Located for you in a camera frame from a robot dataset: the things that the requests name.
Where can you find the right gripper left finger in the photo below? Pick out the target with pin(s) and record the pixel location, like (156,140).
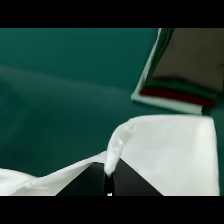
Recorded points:
(90,183)

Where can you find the brown garment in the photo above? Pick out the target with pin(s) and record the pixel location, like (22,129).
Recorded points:
(193,53)

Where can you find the red garment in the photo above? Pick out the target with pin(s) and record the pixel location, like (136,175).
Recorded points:
(176,96)

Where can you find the dark green garment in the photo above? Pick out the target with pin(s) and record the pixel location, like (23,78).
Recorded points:
(186,86)

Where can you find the white garment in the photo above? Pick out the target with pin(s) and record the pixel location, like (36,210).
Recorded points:
(166,150)

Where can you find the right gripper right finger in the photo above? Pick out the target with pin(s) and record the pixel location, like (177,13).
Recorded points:
(130,183)

